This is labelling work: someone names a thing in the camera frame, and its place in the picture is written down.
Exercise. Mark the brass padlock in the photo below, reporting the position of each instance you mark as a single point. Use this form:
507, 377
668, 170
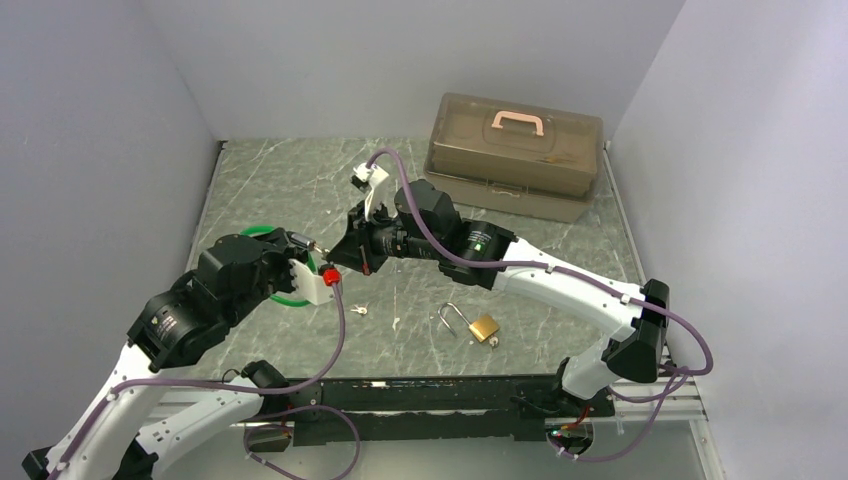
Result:
482, 329

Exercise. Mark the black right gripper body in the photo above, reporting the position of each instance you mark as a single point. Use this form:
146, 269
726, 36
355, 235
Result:
387, 237

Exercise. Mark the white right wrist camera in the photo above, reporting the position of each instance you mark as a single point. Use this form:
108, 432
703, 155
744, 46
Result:
372, 181

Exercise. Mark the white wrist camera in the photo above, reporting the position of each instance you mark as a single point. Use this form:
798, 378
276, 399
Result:
372, 181
313, 287

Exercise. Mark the beige plastic toolbox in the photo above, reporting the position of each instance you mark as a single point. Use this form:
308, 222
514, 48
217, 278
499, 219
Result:
515, 158

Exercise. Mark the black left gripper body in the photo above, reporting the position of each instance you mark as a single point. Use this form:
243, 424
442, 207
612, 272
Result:
277, 257

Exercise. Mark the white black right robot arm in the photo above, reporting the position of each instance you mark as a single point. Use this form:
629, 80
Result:
482, 254

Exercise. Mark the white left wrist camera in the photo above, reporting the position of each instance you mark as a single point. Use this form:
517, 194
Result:
313, 287

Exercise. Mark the silver key bunch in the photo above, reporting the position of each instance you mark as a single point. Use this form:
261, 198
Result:
360, 309

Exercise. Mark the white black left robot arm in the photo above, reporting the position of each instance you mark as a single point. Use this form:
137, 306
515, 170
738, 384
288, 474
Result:
115, 438

